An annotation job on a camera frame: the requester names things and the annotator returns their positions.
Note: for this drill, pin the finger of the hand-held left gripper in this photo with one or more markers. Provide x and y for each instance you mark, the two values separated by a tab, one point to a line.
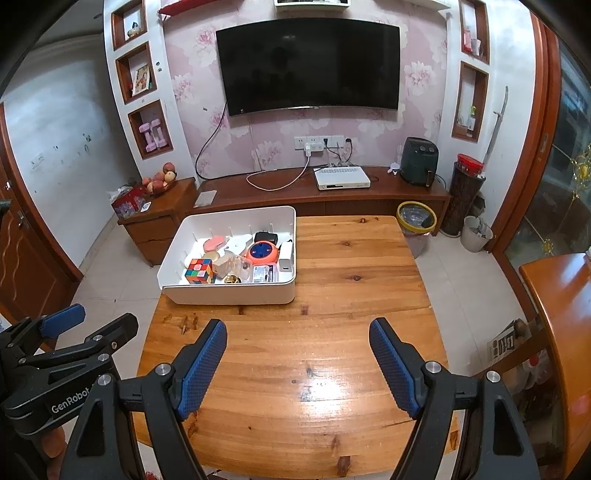
111	334
62	319

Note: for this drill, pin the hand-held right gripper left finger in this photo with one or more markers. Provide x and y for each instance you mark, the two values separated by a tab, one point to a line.
203	369

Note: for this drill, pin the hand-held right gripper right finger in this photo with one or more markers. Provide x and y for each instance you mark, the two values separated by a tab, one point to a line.
392	364

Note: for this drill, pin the white plastic storage bin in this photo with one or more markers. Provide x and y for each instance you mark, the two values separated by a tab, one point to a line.
231	293

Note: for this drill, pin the brass fitting green base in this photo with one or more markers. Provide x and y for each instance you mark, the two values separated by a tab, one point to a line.
232	279

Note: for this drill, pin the colourful puzzle cube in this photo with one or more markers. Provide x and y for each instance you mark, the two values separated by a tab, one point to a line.
198	271

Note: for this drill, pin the clear labelled plastic case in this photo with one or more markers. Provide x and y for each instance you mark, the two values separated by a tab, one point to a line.
263	274

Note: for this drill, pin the beige round compact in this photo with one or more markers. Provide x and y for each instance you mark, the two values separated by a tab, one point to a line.
210	256

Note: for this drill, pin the pink comb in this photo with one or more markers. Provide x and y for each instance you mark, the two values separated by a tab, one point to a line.
214	243

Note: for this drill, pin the white handheld tool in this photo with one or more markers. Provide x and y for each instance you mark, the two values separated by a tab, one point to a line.
238	244

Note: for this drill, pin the orange round reel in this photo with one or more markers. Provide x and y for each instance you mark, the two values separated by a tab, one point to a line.
263	253

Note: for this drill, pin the white charger block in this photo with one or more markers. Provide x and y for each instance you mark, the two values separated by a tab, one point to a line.
286	258

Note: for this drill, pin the brown wooden door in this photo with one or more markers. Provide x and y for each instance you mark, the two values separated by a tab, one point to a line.
27	258

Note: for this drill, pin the small wooden side cabinet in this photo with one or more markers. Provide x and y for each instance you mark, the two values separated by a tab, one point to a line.
157	230

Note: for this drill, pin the printed cardboard box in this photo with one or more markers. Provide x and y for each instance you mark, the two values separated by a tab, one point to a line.
505	341

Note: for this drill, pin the red tissue box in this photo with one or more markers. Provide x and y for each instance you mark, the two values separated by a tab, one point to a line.
129	203

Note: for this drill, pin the white bucket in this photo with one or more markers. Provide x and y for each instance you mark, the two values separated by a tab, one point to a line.
473	240

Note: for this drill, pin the yellow trash bin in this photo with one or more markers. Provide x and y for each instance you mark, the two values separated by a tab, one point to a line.
415	217

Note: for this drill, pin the bowl of peaches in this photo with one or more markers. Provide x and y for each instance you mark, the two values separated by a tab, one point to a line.
159	180

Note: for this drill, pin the small grey pad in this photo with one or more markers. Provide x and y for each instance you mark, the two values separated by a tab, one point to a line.
204	198

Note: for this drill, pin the long wooden television cabinet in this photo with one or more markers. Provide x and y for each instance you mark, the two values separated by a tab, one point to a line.
351	198

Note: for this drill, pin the dark tall canister red lid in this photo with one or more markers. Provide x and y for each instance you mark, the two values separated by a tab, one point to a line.
459	198

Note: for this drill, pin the white set-top box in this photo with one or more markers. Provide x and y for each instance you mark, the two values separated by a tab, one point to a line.
341	177

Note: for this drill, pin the pink dumbbell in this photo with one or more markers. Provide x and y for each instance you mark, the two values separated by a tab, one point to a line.
160	134
148	138

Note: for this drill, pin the dark green air fryer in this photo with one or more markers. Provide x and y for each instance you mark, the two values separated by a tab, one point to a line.
418	159

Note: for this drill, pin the small bottle green cap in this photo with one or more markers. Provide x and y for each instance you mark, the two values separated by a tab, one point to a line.
472	121

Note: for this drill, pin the sheathed sword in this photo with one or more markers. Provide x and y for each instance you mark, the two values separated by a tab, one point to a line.
497	120

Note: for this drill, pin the small figurine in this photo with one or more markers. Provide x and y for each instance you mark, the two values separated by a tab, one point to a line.
133	31

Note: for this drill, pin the black flat television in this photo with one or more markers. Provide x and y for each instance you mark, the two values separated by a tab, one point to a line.
304	64

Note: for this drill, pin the pink cup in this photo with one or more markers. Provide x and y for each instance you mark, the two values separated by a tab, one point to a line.
473	42

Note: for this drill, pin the white wall socket strip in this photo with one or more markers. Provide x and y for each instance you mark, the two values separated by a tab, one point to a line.
318	138

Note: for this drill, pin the photo frame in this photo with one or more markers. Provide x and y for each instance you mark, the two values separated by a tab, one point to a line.
142	79

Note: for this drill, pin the red wall shelf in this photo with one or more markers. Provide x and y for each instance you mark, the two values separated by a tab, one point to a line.
184	6

